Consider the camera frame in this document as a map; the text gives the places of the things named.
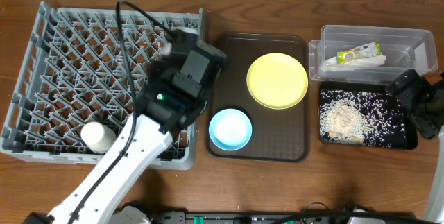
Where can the white napkin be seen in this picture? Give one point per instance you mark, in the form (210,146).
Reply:
(332,65)

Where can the light blue bowl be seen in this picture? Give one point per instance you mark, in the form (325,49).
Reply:
(230,129)

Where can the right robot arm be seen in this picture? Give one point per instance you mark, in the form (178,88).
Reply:
(434,209)

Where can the white paper cup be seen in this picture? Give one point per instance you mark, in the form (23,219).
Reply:
(98,137)

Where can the rice and nuts pile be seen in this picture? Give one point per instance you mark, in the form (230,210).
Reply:
(350,120)

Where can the clear plastic bin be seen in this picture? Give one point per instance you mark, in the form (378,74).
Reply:
(404,48)

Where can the green yellow snack wrapper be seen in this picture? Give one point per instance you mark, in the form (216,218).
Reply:
(364,51)

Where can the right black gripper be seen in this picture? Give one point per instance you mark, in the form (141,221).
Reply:
(428,128)

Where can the black waste tray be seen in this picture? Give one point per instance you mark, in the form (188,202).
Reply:
(409,137)

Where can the dark brown tray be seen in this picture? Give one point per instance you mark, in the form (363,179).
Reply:
(278,135)

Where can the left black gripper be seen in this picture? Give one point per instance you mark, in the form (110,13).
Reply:
(207,63)

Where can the black equipment bar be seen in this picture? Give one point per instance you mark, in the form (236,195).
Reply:
(136,213)

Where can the grey dishwasher rack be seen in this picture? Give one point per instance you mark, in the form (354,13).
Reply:
(72,74)

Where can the yellow plate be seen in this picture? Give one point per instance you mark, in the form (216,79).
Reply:
(277,81)

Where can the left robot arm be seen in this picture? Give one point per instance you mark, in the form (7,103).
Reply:
(171,101)

